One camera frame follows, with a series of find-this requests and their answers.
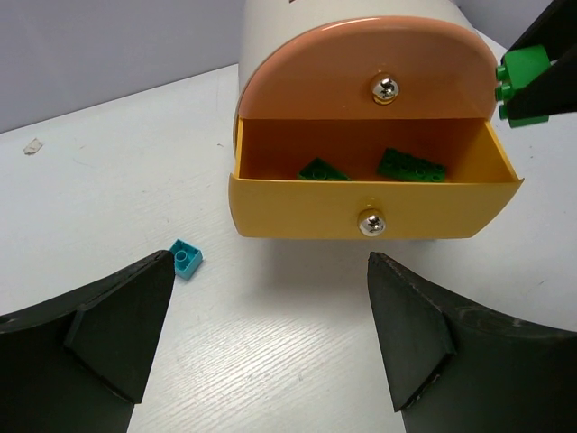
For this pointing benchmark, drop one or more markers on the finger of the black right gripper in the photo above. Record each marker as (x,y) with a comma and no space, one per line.
(555,29)
(551,93)

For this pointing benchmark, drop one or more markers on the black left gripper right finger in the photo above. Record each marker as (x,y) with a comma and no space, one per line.
(454,365)

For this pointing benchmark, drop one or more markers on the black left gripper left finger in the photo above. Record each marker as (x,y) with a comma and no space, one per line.
(80,362)

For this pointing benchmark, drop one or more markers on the small teal square lego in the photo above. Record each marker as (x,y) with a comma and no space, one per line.
(187,259)

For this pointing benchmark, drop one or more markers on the dark green long lego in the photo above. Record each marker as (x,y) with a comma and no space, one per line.
(404,166)

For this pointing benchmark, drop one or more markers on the small green square lego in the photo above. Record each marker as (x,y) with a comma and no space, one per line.
(320,170)

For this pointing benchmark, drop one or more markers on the yellow drawer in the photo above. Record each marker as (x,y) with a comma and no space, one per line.
(268,200)

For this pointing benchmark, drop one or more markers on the small white scrap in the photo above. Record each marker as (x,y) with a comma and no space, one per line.
(33,147)

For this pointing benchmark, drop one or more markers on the cream cylindrical drawer container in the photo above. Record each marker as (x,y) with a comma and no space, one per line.
(267,25)

